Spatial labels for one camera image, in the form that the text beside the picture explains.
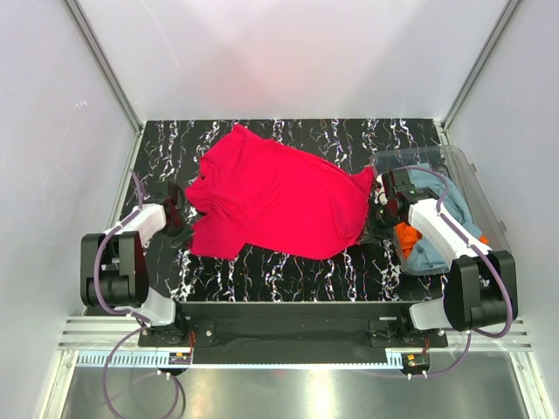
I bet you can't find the pink red t shirt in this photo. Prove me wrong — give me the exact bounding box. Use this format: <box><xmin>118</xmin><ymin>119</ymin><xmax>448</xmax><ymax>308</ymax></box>
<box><xmin>185</xmin><ymin>125</ymin><xmax>374</xmax><ymax>260</ymax></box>

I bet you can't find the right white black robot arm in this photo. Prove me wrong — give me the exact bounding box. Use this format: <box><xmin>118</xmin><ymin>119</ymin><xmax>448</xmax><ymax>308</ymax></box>
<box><xmin>369</xmin><ymin>166</ymin><xmax>518</xmax><ymax>347</ymax></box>

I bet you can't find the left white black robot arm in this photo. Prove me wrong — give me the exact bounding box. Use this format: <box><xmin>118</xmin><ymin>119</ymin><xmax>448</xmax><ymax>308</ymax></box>
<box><xmin>80</xmin><ymin>182</ymin><xmax>192</xmax><ymax>346</ymax></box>

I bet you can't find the orange t shirt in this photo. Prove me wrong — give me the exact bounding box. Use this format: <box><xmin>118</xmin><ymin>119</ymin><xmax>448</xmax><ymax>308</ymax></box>
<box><xmin>395</xmin><ymin>222</ymin><xmax>488</xmax><ymax>264</ymax></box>

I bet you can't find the grey blue t shirt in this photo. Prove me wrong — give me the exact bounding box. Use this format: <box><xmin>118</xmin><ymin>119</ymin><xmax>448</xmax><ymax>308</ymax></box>
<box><xmin>402</xmin><ymin>163</ymin><xmax>474</xmax><ymax>276</ymax></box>

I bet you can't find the clear plastic bin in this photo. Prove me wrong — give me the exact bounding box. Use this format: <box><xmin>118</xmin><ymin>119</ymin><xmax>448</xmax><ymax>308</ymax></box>
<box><xmin>371</xmin><ymin>146</ymin><xmax>511</xmax><ymax>251</ymax></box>

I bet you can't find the black marble pattern mat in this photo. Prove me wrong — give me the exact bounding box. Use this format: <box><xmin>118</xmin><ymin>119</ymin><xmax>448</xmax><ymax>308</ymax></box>
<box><xmin>131</xmin><ymin>118</ymin><xmax>447</xmax><ymax>303</ymax></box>

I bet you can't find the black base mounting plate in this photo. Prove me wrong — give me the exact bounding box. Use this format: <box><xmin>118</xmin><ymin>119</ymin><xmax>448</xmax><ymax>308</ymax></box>
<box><xmin>85</xmin><ymin>300</ymin><xmax>501</xmax><ymax>366</ymax></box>

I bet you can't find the left orange connector block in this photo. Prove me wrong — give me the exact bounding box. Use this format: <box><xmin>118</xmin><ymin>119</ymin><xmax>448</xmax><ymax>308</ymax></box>
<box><xmin>169</xmin><ymin>352</ymin><xmax>192</xmax><ymax>365</ymax></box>

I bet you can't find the orange connector block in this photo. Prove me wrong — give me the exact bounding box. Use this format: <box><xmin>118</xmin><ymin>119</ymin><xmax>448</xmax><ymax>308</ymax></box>
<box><xmin>404</xmin><ymin>353</ymin><xmax>431</xmax><ymax>367</ymax></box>
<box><xmin>169</xmin><ymin>352</ymin><xmax>192</xmax><ymax>365</ymax></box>

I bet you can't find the right orange connector block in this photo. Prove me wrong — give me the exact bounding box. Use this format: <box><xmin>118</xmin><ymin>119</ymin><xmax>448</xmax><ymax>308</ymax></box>
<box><xmin>404</xmin><ymin>353</ymin><xmax>431</xmax><ymax>367</ymax></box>

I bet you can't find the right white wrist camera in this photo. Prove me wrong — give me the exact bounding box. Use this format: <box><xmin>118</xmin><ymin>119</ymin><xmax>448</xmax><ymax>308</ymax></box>
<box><xmin>375</xmin><ymin>175</ymin><xmax>388</xmax><ymax>205</ymax></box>

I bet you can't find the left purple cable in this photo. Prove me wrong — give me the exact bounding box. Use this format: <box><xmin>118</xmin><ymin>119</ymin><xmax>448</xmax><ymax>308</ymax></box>
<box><xmin>93</xmin><ymin>169</ymin><xmax>187</xmax><ymax>418</ymax></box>

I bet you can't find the aluminium rail crossbar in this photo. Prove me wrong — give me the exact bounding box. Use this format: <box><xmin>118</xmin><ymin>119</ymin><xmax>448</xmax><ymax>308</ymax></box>
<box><xmin>59</xmin><ymin>316</ymin><xmax>532</xmax><ymax>353</ymax></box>

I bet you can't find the left aluminium frame post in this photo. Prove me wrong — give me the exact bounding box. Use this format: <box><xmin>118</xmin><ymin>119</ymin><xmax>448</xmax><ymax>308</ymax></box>
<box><xmin>63</xmin><ymin>0</ymin><xmax>145</xmax><ymax>134</ymax></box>

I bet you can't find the aluminium frame post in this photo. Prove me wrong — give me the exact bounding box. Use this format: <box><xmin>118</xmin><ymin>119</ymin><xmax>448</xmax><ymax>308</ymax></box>
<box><xmin>440</xmin><ymin>0</ymin><xmax>524</xmax><ymax>134</ymax></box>
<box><xmin>63</xmin><ymin>0</ymin><xmax>145</xmax><ymax>134</ymax></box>

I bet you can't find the right aluminium frame post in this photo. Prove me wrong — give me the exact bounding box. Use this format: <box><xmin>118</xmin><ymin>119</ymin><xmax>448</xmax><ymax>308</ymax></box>
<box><xmin>440</xmin><ymin>0</ymin><xmax>524</xmax><ymax>134</ymax></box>

